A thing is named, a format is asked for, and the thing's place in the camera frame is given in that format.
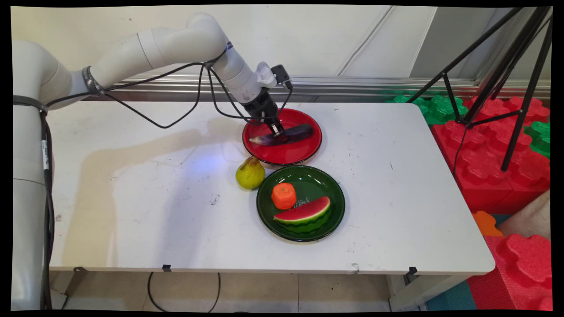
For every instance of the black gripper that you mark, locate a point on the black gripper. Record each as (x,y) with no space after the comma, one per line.
(262,108)

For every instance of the purple toy eggplant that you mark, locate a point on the purple toy eggplant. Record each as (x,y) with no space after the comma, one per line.
(302,131)

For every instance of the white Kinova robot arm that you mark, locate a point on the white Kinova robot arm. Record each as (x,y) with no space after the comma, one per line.
(176,42)

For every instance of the red enamel plate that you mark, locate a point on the red enamel plate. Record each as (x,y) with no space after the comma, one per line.
(286,154)

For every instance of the yellow-green toy pear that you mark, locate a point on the yellow-green toy pear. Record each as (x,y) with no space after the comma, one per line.
(250,175)

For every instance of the green enamel plate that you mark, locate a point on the green enamel plate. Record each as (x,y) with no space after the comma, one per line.
(313,180)

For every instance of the orange toy tangerine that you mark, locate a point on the orange toy tangerine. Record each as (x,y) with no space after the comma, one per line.
(284,197)

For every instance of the toy watermelon slice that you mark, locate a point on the toy watermelon slice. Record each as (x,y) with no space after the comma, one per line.
(304,215)

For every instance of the green foam building block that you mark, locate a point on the green foam building block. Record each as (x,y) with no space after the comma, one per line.
(440,108)
(541,138)

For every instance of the red foam building block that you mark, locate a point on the red foam building block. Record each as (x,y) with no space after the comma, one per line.
(484,167)
(524,264)

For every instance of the white table leg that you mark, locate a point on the white table leg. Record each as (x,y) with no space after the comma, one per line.
(418,290)

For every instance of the orange foam piece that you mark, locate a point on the orange foam piece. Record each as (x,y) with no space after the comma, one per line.
(484,224)

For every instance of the teal foam floor mat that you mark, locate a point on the teal foam floor mat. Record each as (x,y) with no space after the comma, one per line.
(449,297)

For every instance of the black tripod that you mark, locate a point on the black tripod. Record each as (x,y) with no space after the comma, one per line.
(515,57)

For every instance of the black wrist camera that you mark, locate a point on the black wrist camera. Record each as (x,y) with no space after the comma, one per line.
(280,72)

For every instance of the aluminium wall rail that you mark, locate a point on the aluminium wall rail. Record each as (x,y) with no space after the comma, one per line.
(352,86)

